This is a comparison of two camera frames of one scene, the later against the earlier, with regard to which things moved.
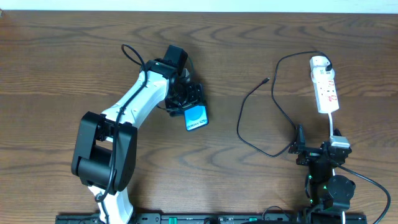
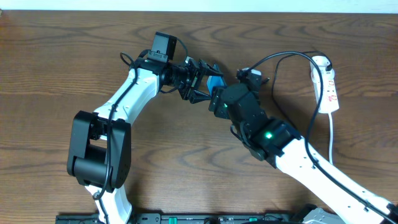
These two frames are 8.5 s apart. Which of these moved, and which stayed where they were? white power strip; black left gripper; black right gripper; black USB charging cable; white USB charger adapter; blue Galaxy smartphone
Moved: black right gripper; black left gripper; blue Galaxy smartphone
Stayed: black USB charging cable; white power strip; white USB charger adapter
